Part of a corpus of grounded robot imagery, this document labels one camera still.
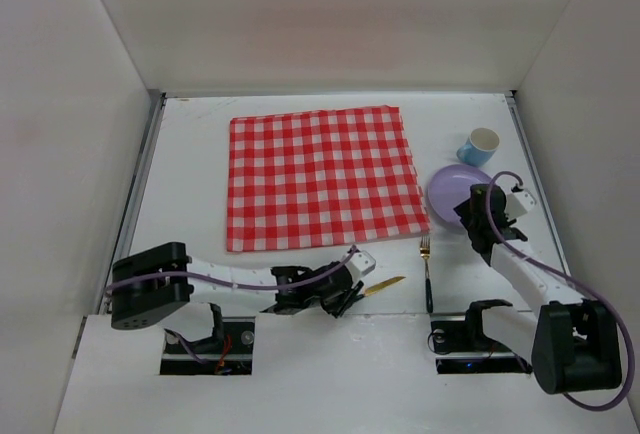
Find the lilac plastic plate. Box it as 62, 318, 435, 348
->
426, 164, 491, 232

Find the gold knife green handle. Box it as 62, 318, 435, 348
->
362, 276, 405, 297

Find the gold fork green handle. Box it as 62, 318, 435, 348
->
419, 234, 434, 314

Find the light blue mug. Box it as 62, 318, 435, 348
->
456, 128, 500, 167

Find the red white checkered cloth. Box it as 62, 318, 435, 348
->
226, 105, 429, 253

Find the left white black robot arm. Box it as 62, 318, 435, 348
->
106, 242, 376, 356

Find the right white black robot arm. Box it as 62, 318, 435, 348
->
454, 184, 622, 394

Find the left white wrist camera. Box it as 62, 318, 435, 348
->
345, 251, 376, 281

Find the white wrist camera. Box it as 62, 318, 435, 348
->
505, 186, 537, 220
345, 251, 376, 281

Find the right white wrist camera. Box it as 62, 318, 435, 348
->
505, 186, 537, 220

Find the right aluminium table rail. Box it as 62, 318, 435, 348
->
504, 89, 556, 228

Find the aluminium table rail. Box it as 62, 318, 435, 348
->
504, 89, 556, 228
92, 89, 166, 314

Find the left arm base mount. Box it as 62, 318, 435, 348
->
159, 305, 255, 377

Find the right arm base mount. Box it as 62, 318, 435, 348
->
427, 300, 536, 375

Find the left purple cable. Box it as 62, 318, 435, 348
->
103, 245, 361, 298

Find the left aluminium table rail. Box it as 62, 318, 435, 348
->
92, 89, 166, 314

